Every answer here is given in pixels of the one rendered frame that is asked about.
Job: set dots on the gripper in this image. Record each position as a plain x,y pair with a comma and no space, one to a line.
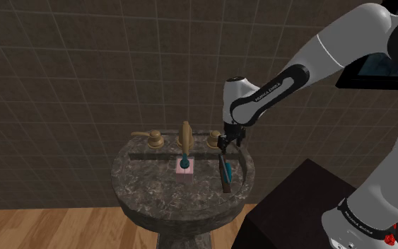
233,129

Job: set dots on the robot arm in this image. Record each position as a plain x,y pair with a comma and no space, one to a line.
343,41

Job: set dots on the brown brush teal bristles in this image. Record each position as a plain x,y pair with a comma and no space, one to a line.
225,179

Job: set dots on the pink soap dispenser teal pump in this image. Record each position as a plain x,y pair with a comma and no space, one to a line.
185,170

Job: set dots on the black framed window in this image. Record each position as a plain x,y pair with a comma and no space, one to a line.
374,77

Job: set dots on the dark marble pedestal sink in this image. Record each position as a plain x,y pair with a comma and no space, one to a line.
150,186

